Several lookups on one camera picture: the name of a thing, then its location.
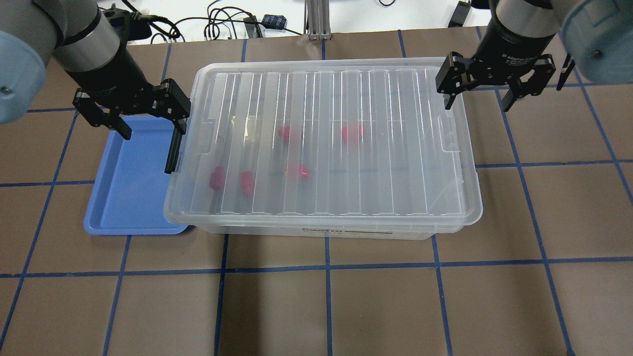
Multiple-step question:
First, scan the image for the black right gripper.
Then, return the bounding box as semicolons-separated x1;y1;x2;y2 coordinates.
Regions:
436;51;556;112

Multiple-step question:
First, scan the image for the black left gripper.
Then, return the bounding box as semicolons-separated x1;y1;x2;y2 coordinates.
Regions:
73;74;191;140

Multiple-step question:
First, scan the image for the red block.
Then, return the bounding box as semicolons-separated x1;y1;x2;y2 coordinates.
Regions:
276;125;303;143
209;165;226;191
341;125;365;145
240;171;255;197
284;164;311;180

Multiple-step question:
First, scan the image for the clear plastic box lid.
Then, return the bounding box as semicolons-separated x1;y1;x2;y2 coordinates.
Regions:
163;57;483;232

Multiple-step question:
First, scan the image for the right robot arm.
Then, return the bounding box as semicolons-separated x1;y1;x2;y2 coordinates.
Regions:
436;0;633;111

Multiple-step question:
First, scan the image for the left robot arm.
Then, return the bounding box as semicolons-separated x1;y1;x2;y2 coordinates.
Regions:
0;0;191;140

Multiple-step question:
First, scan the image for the blue plastic tray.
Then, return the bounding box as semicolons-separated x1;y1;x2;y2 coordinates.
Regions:
84;116;187;236

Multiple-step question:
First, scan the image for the clear plastic storage box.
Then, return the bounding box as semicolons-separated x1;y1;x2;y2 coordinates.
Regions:
196;225;462;240

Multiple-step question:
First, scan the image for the black box latch handle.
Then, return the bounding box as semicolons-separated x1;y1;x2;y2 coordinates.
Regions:
164;128;183;175

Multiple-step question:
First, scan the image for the aluminium frame post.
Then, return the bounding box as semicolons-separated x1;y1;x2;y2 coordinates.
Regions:
304;0;332;41

